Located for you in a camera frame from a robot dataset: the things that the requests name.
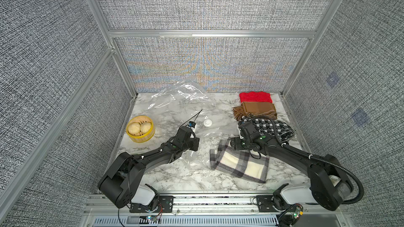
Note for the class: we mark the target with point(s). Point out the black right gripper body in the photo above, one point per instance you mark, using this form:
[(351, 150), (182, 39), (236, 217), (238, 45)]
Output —
[(240, 143)]

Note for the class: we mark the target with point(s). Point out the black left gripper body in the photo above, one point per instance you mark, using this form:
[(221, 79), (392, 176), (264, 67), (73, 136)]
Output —
[(192, 145)]

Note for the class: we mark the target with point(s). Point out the black white houndstooth scarf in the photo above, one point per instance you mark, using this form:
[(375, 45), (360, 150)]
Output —
[(266, 125)]

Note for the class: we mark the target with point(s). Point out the grey cream plaid scarf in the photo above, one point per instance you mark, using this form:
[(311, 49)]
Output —
[(250, 166)]

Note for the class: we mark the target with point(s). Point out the brown striped fringed scarf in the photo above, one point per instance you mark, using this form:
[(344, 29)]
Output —
[(250, 109)]

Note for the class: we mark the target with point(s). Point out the clear plastic vacuum bag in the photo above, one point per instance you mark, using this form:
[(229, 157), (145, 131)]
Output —
[(185, 101)]

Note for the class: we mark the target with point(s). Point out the red knitted scarf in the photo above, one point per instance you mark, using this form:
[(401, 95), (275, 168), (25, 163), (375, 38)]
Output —
[(255, 97)]

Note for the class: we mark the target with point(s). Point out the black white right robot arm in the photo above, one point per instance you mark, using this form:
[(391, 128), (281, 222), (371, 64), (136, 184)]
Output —
[(331, 185)]

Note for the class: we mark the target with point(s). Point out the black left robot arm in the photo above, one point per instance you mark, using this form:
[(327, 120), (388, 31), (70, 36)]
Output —
[(121, 183)]

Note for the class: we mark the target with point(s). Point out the white vacuum bag valve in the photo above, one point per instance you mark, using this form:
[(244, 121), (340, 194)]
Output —
[(208, 123)]

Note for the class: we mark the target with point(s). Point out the white steamed bun right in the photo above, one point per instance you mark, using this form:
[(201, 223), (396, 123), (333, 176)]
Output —
[(145, 127)]

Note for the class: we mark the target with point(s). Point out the white steamed bun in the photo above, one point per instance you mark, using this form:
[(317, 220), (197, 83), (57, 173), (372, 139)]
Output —
[(134, 128), (145, 127)]

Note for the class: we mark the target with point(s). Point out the yellow rimmed bamboo steamer basket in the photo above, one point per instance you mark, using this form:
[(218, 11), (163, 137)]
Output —
[(142, 138)]

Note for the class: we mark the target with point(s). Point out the white steamed bun left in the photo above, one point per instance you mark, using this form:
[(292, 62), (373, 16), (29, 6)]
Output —
[(134, 128)]

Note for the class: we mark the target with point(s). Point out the aluminium front rail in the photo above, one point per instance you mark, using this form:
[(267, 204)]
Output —
[(232, 202)]

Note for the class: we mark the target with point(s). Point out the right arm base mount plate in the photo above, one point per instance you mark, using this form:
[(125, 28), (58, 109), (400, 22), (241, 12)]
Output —
[(269, 203)]

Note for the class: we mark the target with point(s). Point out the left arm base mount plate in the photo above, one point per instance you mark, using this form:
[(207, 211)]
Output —
[(163, 205)]

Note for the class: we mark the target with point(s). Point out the aluminium right corner post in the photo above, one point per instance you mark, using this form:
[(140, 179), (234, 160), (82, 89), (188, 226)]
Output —
[(321, 28)]

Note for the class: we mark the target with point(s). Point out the aluminium frame corner post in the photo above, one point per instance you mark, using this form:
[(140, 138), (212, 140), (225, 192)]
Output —
[(104, 28)]

